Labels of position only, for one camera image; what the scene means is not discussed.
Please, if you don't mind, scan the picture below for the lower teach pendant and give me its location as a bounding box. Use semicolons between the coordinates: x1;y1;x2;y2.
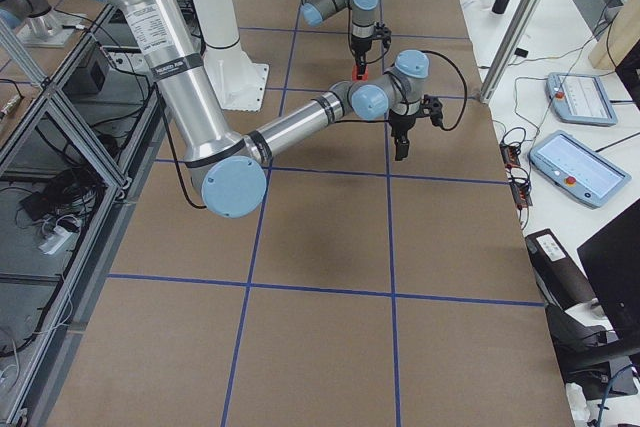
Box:
528;130;632;208

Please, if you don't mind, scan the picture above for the red block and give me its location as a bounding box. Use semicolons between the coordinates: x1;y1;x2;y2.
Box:
352;65;368;81

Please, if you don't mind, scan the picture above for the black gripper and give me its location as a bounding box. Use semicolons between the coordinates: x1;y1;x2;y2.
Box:
388;110;419;161
348;34;379;68

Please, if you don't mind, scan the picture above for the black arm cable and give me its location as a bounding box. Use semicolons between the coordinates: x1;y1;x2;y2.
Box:
329;50;469;132

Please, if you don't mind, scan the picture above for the small circuit board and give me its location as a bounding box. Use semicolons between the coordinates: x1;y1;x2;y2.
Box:
510;182;532;210
499;143;521;168

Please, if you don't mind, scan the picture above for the lower small circuit board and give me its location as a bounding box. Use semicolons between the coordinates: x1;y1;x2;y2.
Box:
510;182;532;210

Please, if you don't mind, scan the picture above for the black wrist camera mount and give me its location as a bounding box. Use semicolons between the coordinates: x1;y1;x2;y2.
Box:
373;22;392;51
421;95;444;130

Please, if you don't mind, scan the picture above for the aluminium frame post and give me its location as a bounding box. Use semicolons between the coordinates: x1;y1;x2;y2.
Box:
479;0;540;104

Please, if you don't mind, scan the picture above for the upper teach pendant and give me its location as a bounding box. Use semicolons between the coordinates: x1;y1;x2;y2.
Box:
546;72;618;127

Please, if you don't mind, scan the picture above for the teach pendant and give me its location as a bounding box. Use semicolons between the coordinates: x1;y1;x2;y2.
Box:
528;130;632;208
546;72;618;127

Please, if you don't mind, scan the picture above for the upper small circuit board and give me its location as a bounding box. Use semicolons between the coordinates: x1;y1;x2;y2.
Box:
499;143;521;168

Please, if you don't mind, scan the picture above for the black monitor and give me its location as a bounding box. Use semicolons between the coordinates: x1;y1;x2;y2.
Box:
578;201;639;336

